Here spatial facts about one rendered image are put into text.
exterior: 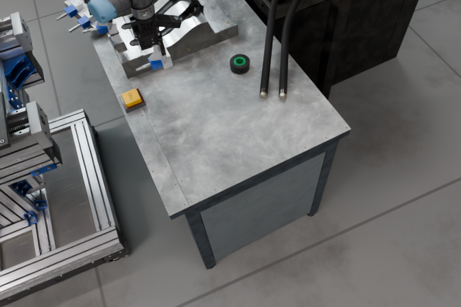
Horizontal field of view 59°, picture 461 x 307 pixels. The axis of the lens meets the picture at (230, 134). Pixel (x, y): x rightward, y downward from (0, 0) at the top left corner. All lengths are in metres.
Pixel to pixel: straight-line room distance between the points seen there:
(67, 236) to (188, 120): 0.90
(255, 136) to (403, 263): 1.08
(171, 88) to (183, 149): 0.29
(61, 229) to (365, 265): 1.46
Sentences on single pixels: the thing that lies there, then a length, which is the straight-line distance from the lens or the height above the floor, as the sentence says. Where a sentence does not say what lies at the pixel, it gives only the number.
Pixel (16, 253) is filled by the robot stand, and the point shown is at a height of 0.21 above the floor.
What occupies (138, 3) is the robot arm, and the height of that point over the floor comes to 1.22.
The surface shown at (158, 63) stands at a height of 0.94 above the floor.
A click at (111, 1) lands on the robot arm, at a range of 1.27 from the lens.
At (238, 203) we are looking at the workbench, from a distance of 1.55.
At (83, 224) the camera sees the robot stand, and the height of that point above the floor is 0.21.
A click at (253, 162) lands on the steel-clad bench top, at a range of 1.39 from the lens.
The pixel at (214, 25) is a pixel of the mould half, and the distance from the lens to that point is 1.75.
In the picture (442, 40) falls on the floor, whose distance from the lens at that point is 3.14.
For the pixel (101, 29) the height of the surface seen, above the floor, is 0.93.
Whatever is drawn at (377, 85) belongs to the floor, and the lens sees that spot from 2.74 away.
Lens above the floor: 2.01
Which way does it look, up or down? 56 degrees down
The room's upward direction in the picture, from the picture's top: 6 degrees counter-clockwise
